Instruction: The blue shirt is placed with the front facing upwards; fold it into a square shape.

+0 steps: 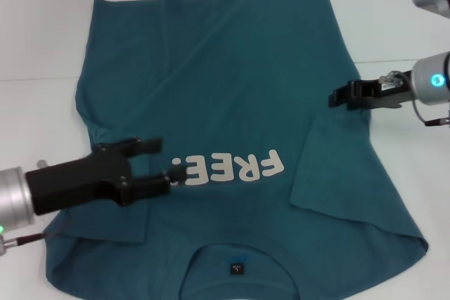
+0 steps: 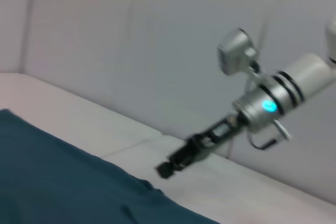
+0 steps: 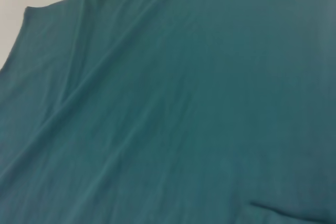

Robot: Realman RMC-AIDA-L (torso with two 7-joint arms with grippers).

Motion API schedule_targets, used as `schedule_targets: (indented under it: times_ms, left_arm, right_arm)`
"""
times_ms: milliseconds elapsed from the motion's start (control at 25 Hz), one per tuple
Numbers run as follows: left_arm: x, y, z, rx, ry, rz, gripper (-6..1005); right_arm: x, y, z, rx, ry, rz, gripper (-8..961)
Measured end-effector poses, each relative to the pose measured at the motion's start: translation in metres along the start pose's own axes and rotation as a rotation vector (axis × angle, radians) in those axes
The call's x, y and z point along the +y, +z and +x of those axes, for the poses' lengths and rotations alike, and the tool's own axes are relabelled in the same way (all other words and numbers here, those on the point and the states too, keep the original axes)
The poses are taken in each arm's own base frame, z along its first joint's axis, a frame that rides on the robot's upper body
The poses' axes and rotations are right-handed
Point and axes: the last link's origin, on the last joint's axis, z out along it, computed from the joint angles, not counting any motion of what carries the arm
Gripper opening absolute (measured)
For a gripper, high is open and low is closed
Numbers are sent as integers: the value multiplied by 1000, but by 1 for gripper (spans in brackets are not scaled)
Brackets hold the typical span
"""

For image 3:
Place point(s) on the blue FREE print t-shirt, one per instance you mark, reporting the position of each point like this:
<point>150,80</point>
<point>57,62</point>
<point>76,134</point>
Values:
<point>183,103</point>

